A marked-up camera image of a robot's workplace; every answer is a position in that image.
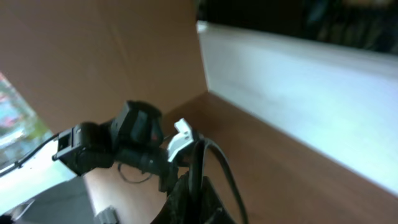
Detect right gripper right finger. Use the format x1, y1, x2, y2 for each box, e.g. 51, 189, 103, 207
200, 176, 236, 224

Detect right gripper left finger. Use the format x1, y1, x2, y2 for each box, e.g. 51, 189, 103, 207
151, 172, 203, 224

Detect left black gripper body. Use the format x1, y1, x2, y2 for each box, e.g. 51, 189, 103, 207
157, 149, 190, 195

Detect black usb cable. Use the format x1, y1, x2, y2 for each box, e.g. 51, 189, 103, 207
188, 138, 249, 224

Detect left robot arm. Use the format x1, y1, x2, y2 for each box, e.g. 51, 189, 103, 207
51, 101, 193, 192

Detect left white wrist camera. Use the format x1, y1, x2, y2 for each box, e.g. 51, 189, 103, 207
167, 118, 196, 163

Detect left camera black cable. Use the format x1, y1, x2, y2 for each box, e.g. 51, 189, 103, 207
0, 133, 60, 178

